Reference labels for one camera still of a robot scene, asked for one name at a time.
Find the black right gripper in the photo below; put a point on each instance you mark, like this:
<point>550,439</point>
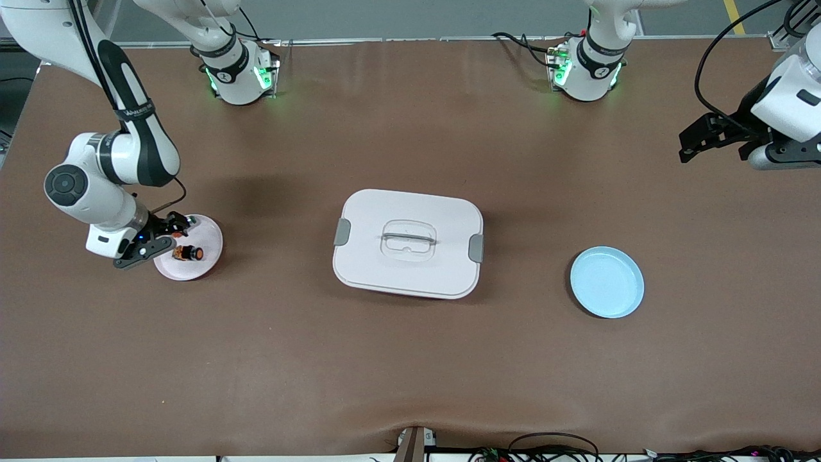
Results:
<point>158,224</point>

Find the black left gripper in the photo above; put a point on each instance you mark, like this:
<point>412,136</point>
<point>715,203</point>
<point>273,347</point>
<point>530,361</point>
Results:
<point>737,123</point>

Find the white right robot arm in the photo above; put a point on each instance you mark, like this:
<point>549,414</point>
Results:
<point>96,192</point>

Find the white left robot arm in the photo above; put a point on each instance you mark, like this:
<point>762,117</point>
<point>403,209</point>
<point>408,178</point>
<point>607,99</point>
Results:
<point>593,70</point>

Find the pink round plate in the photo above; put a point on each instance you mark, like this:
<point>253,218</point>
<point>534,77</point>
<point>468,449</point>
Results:
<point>192,271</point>

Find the grey box latch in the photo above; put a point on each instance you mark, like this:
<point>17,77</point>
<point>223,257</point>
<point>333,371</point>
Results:
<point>342,231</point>
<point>476,248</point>

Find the blue round plate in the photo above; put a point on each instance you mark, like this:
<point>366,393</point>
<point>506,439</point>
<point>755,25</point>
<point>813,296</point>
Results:
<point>606,282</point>

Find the white lidded storage box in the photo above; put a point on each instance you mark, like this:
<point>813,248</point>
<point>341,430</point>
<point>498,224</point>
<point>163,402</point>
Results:
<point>410,269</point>

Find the brown table mat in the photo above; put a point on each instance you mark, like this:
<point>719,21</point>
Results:
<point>410,359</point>

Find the aluminium frame post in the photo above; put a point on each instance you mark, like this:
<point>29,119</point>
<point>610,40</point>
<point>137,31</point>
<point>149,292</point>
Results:
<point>786,32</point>

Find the metal table edge rail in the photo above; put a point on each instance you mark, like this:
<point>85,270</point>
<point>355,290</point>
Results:
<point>417,39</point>

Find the brown table edge bracket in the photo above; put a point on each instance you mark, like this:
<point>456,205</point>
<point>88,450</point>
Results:
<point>410,446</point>

